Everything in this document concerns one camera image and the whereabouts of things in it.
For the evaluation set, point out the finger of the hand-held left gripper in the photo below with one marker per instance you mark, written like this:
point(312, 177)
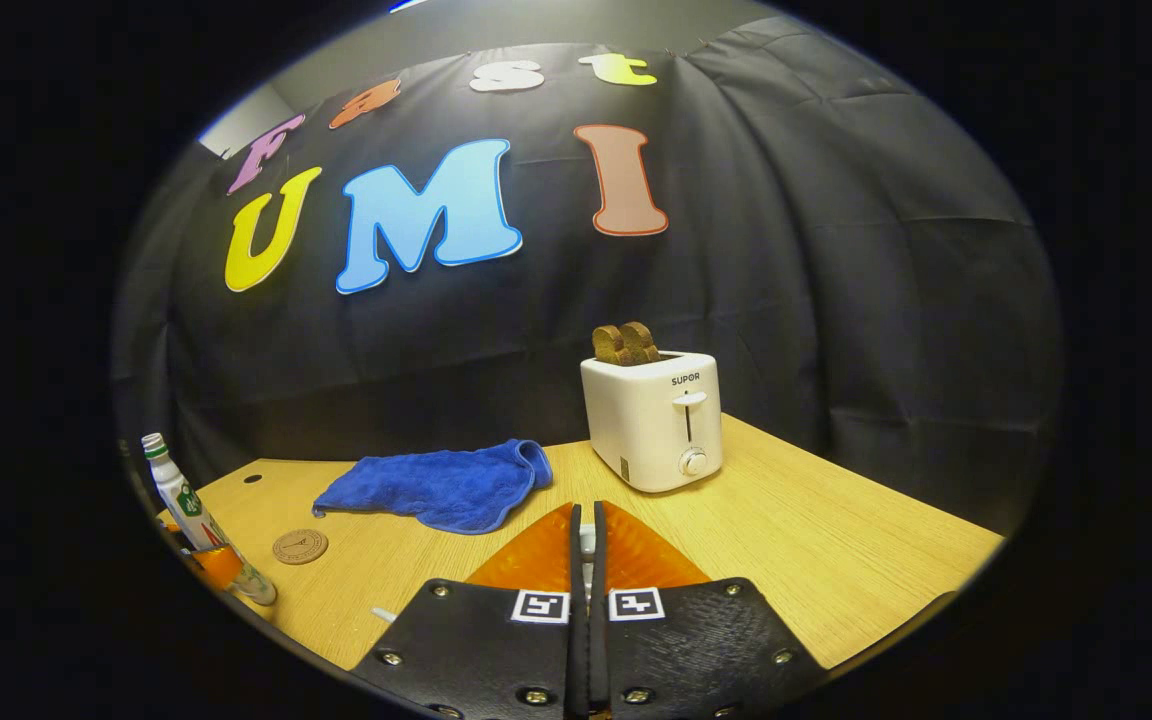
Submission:
point(218, 566)

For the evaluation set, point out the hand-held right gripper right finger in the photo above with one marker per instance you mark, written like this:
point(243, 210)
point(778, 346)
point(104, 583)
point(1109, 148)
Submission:
point(696, 650)

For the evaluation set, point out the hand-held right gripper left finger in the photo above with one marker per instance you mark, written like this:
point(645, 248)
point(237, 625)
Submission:
point(496, 650)

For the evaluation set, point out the white green-label water bottle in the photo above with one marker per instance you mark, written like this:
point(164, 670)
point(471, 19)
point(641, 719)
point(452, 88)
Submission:
point(181, 495)

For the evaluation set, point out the round cork coaster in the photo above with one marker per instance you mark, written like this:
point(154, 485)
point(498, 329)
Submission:
point(300, 547)

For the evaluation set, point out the blue towel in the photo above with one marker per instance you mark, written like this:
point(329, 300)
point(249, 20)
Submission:
point(436, 490)

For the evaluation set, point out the white toaster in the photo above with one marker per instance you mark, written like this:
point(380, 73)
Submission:
point(651, 425)

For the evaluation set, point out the brown toast slice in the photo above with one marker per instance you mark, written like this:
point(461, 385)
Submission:
point(641, 342)
point(608, 345)

